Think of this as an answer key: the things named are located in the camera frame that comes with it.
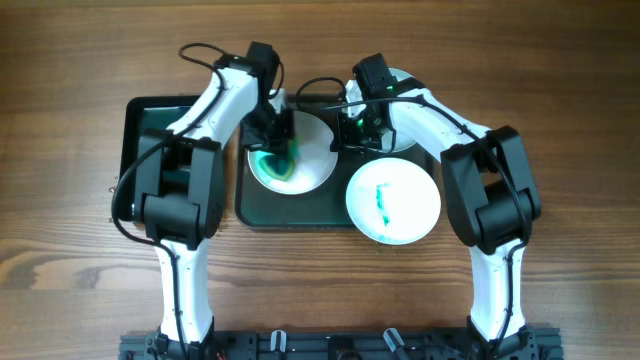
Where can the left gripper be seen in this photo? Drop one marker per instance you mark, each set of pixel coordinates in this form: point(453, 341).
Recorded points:
point(273, 138)

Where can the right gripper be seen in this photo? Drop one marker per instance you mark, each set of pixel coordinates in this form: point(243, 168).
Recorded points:
point(364, 138)

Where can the white plate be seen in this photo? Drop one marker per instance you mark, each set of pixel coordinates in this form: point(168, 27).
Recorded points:
point(373, 83)
point(393, 201)
point(312, 160)

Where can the green yellow sponge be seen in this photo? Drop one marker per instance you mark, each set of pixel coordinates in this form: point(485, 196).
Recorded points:
point(280, 162)

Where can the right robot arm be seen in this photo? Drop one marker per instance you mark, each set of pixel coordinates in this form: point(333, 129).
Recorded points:
point(490, 192)

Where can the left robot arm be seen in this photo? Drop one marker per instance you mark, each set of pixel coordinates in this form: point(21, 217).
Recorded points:
point(176, 223)

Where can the large grey serving tray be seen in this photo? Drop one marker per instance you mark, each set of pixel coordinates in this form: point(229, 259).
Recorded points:
point(315, 200)

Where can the small black water tray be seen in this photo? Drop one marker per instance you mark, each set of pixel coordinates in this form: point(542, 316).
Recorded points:
point(158, 112)

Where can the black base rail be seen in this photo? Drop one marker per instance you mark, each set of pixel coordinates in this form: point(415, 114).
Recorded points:
point(442, 343)

